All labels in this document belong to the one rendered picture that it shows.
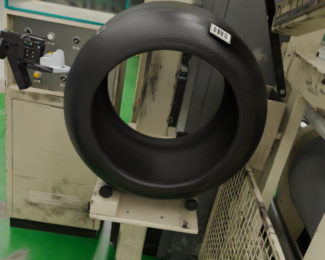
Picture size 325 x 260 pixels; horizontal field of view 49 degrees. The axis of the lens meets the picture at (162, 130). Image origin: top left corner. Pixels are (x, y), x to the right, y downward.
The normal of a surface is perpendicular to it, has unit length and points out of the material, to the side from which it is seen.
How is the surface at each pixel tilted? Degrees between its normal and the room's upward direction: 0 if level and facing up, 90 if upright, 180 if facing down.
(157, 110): 90
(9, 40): 91
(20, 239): 0
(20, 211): 90
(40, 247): 0
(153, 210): 0
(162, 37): 80
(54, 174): 89
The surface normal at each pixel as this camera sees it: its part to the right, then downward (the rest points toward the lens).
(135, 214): 0.18, -0.89
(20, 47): -0.02, 0.44
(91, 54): -0.55, -0.18
